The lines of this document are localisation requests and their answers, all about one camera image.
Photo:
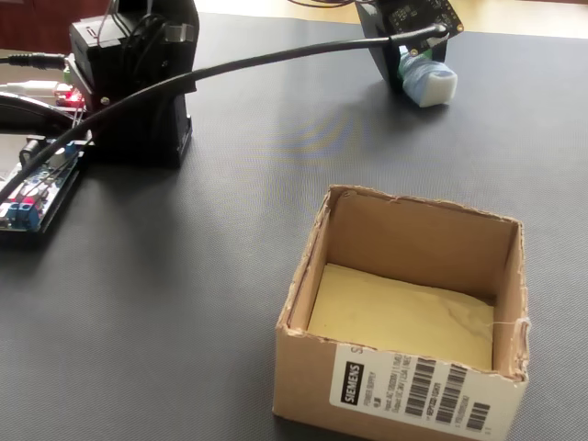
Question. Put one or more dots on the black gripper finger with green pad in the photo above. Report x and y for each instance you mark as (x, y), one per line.
(383, 55)
(440, 49)

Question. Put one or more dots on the open brown cardboard box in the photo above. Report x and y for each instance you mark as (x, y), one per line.
(321, 367)

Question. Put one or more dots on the yellow paper sheet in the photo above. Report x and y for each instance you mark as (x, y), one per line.
(395, 312)

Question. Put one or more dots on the dark grey textured mat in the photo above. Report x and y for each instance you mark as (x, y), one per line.
(184, 298)

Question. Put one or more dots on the small board with red LED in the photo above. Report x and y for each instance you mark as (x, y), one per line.
(70, 97)

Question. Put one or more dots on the white Siemens barcode label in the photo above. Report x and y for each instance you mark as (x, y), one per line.
(413, 390)

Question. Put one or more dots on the black curved band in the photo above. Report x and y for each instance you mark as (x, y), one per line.
(41, 110)

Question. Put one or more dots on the black barrel power plug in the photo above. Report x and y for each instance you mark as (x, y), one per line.
(37, 60)

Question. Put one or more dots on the blue driver circuit board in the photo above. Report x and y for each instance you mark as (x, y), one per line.
(32, 197)

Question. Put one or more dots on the black camera circuit board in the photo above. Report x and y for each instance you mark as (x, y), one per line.
(415, 14)

